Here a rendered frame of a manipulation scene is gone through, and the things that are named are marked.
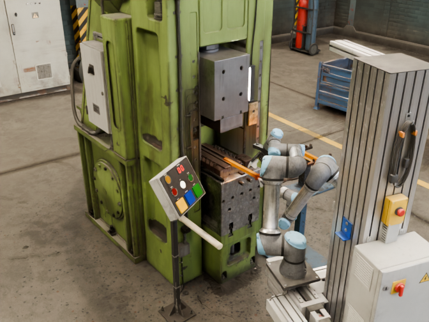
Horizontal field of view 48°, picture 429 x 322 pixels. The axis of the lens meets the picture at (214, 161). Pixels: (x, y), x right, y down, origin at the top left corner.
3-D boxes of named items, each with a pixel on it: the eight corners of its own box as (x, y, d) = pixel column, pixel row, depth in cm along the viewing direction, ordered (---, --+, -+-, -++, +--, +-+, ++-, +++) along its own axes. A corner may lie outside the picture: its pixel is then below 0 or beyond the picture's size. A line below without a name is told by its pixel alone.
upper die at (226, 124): (242, 125, 339) (242, 112, 335) (220, 133, 328) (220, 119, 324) (205, 108, 368) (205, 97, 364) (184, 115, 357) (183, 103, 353)
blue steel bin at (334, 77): (413, 117, 698) (423, 68, 666) (382, 132, 652) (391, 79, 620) (344, 97, 779) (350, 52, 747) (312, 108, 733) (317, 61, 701)
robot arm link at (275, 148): (286, 152, 291) (286, 138, 298) (267, 151, 292) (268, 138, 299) (285, 160, 297) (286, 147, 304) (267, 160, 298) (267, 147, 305)
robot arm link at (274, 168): (283, 259, 258) (289, 156, 254) (255, 257, 259) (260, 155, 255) (283, 253, 269) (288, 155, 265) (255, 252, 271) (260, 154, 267)
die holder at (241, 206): (258, 219, 379) (261, 168, 359) (221, 237, 357) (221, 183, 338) (214, 191, 418) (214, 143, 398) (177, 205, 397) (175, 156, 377)
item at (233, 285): (276, 276, 389) (276, 275, 389) (219, 309, 357) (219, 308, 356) (243, 253, 417) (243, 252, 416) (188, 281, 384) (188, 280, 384)
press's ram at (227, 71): (257, 108, 342) (259, 52, 324) (214, 121, 321) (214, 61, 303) (219, 93, 372) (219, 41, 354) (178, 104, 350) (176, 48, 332)
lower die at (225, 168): (241, 170, 355) (241, 160, 351) (219, 179, 344) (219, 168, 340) (205, 151, 384) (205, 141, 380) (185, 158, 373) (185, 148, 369)
